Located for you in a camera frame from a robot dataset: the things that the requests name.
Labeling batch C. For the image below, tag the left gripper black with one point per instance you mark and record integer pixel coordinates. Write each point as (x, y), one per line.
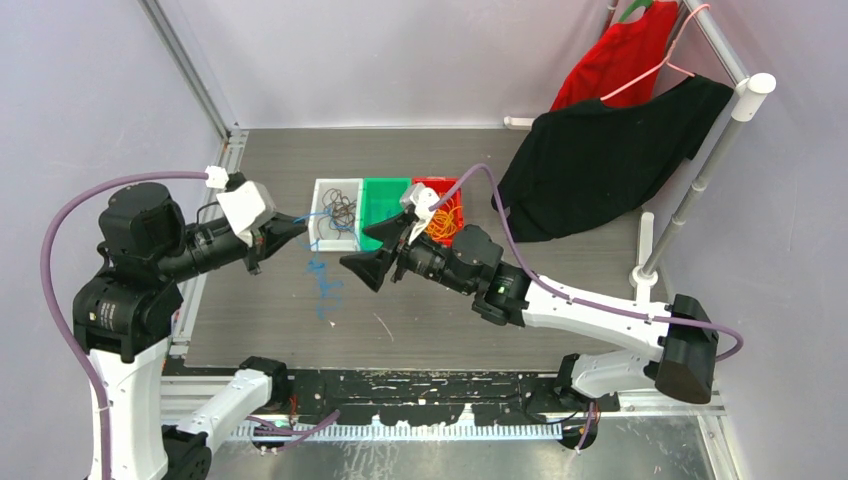
(268, 237)

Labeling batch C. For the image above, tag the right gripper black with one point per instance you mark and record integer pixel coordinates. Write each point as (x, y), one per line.
(373, 266)

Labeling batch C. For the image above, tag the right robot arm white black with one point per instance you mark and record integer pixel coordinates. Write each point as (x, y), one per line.
(670, 347)

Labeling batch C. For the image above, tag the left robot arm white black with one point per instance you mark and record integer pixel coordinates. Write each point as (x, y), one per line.
(122, 321)

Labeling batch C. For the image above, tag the green plastic bin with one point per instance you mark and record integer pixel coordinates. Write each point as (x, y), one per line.
(380, 201)

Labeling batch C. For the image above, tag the white plastic bin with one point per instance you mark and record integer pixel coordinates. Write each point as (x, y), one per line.
(333, 220)

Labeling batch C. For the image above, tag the black shirt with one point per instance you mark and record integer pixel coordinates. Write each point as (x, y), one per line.
(584, 166)

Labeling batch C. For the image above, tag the red shirt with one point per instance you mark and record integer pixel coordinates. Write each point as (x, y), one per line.
(624, 51)

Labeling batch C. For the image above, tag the pink clothes hanger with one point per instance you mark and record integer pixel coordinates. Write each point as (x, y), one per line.
(666, 61)

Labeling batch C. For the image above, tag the green clothes hanger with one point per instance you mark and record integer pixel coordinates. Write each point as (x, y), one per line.
(633, 7)

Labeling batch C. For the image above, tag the white clothes rack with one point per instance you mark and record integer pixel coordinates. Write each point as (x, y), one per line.
(748, 95)

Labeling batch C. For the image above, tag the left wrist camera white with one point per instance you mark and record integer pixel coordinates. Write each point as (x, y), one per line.
(246, 209)

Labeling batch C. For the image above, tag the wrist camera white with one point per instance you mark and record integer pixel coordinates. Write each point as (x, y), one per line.
(422, 199)
(246, 209)

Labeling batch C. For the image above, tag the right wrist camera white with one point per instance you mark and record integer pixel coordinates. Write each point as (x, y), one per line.
(422, 199)

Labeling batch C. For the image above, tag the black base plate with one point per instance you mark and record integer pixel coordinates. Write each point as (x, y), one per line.
(426, 398)

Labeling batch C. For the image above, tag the white cable duct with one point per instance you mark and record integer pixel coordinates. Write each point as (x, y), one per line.
(461, 431)

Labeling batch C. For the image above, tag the aluminium frame post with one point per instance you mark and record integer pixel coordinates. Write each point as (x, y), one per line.
(176, 49)

